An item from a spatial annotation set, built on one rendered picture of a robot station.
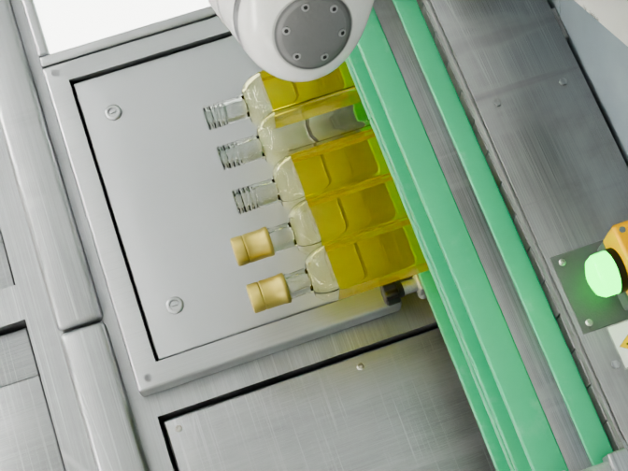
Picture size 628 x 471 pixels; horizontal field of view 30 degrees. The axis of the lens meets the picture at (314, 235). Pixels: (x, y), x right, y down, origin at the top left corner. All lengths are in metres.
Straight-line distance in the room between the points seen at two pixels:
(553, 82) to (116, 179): 0.58
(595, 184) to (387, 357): 0.39
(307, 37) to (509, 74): 0.48
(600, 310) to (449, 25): 0.35
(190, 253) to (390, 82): 0.37
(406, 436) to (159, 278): 0.36
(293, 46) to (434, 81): 0.47
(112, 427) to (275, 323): 0.23
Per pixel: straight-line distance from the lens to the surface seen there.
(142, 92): 1.59
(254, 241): 1.33
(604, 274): 1.14
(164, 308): 1.47
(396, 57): 1.30
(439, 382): 1.47
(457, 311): 1.26
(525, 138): 1.25
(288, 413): 1.46
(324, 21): 0.83
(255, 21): 0.83
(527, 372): 1.18
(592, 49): 1.27
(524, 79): 1.28
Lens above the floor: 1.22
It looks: 6 degrees down
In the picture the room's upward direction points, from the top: 108 degrees counter-clockwise
